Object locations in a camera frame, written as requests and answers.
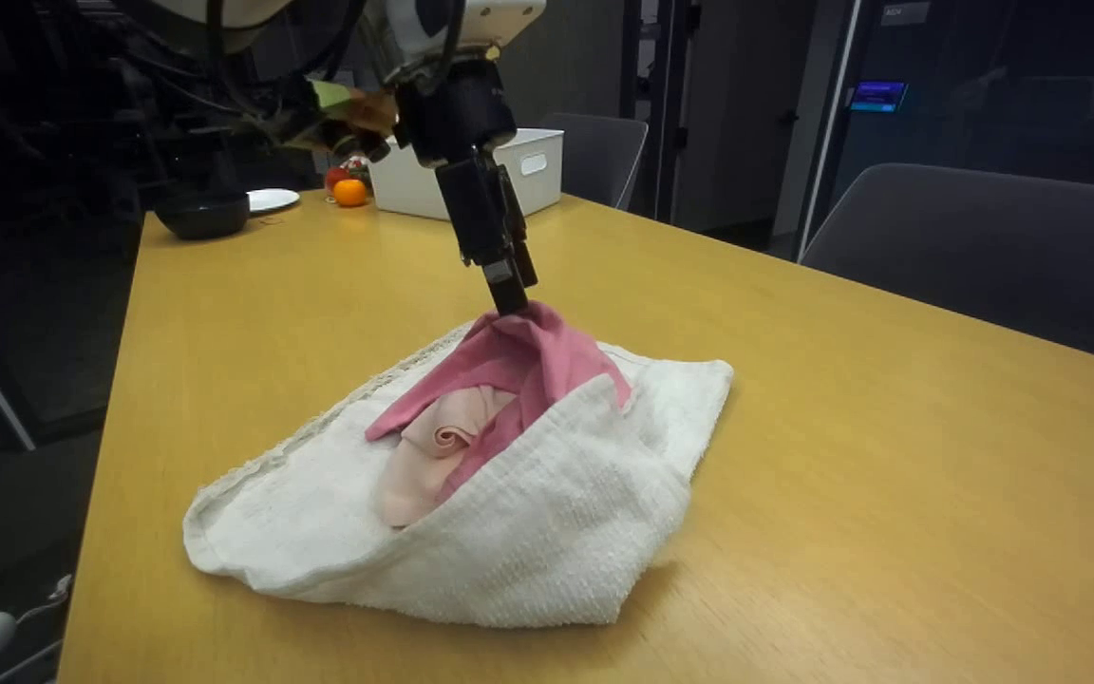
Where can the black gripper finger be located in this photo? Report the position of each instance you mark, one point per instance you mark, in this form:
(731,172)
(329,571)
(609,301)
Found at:
(467,209)
(509,229)

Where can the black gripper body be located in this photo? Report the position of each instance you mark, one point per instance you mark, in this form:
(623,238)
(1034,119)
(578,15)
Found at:
(457,111)

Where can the pink shirt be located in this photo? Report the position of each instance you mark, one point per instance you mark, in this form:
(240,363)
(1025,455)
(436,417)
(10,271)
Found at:
(534,363)

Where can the peach shirt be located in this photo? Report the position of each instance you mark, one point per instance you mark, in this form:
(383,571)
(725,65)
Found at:
(436,442)

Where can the white terry towel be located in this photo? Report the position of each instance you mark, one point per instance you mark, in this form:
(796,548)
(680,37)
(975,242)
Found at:
(534,518)

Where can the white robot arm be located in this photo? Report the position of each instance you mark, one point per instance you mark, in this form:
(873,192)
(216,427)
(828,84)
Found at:
(496,15)

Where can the white plastic bin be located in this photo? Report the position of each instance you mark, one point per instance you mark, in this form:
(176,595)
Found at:
(534,165)

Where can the grey chair behind bin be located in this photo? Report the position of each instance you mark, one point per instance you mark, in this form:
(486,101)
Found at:
(606,156)

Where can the orange toy fruit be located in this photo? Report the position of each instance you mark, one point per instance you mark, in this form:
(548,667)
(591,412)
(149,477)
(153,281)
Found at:
(352,192)

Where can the red toy fruit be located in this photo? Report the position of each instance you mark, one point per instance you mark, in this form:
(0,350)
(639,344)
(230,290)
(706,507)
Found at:
(339,172)

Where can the white oval plate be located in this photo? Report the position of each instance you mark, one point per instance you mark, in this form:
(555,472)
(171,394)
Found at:
(276,200)

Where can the black bowl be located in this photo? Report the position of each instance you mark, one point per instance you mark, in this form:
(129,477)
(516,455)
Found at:
(198,209)

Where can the blue lit screen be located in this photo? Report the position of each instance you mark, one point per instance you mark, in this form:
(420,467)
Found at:
(877,97)

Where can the wide grey chair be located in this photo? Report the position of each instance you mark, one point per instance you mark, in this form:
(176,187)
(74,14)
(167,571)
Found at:
(990,252)

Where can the yellow wrist mount piece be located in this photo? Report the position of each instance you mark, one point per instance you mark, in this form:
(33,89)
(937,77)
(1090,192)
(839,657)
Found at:
(352,109)

